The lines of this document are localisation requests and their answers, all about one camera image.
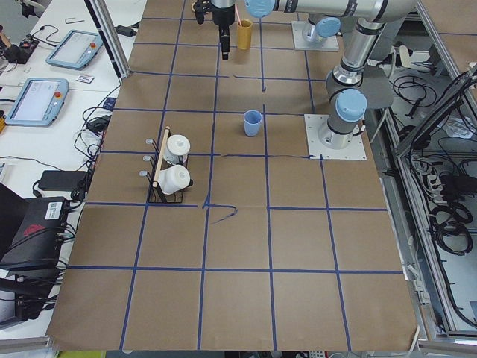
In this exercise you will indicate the teach pendant far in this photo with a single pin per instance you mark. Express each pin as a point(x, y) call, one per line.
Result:
point(76, 50)

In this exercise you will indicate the white mug far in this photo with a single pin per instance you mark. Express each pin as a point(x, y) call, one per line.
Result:
point(177, 149)

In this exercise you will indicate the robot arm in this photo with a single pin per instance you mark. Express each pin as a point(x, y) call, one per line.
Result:
point(347, 103)
point(223, 15)

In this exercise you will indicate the bamboo cup holder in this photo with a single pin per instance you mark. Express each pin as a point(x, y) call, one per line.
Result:
point(244, 34)

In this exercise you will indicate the pink chopstick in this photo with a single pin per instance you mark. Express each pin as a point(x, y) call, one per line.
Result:
point(237, 15)

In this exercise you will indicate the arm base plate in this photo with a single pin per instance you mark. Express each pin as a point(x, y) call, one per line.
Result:
point(306, 38)
point(324, 144)

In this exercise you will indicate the white mug near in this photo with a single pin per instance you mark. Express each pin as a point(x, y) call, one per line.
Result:
point(174, 179)

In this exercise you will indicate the grey office chair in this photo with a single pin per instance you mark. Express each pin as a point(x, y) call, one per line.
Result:
point(376, 88)

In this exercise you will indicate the aluminium frame post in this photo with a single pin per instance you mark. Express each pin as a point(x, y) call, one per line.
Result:
point(107, 31)

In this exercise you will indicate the black wire mug rack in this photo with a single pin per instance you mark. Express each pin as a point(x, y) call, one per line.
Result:
point(158, 163)

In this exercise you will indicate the teach pendant near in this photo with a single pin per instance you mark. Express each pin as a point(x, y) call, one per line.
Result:
point(39, 102)

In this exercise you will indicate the black computer box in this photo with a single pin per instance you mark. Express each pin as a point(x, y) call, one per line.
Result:
point(30, 231)

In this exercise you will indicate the black power adapter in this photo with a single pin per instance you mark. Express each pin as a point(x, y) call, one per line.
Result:
point(61, 180)

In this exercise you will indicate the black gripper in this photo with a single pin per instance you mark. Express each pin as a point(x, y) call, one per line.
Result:
point(222, 16)

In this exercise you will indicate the white mug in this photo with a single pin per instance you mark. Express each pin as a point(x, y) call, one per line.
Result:
point(174, 179)
point(177, 149)

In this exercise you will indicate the light blue plastic cup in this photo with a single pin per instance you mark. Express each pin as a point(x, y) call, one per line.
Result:
point(252, 122)

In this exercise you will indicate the teach pendant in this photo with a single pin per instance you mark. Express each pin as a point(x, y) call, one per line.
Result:
point(76, 50)
point(39, 102)

